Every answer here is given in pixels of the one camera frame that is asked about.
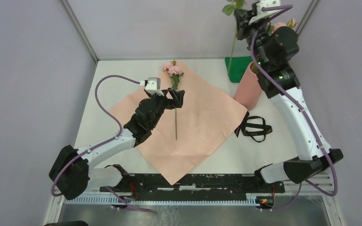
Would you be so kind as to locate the pink cylindrical vase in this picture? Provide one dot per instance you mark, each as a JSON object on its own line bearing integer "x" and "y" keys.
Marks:
{"x": 248, "y": 91}

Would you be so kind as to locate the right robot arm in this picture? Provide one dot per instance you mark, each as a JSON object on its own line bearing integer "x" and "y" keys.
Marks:
{"x": 314, "y": 153}

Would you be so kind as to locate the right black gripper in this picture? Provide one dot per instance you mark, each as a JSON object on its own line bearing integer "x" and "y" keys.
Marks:
{"x": 242, "y": 16}

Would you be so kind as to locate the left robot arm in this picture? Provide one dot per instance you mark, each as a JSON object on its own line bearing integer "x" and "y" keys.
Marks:
{"x": 70, "y": 171}

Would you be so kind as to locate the pink flower bouquet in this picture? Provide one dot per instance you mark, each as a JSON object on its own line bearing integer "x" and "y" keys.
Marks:
{"x": 184, "y": 138}

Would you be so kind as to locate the green cloth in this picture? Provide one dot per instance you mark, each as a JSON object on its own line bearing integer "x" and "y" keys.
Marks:
{"x": 236, "y": 67}

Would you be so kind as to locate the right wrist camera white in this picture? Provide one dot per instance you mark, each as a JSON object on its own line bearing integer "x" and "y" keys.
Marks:
{"x": 264, "y": 9}

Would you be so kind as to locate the blue slotted cable duct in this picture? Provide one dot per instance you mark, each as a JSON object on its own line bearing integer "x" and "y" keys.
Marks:
{"x": 110, "y": 199}

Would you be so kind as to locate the black ribbon gold lettering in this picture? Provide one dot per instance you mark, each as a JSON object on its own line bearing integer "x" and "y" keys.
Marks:
{"x": 254, "y": 127}

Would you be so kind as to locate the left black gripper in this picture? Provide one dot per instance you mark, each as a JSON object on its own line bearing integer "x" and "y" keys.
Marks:
{"x": 176, "y": 101}

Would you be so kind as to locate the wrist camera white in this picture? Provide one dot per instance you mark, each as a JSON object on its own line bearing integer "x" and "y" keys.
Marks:
{"x": 264, "y": 9}
{"x": 152, "y": 86}

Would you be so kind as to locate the pink flower stem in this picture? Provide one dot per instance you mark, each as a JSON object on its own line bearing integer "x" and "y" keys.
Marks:
{"x": 174, "y": 72}
{"x": 271, "y": 28}

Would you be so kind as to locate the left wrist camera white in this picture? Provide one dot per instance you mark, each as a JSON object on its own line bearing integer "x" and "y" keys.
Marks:
{"x": 152, "y": 86}

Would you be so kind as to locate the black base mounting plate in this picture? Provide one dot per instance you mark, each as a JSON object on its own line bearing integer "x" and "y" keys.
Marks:
{"x": 194, "y": 187}

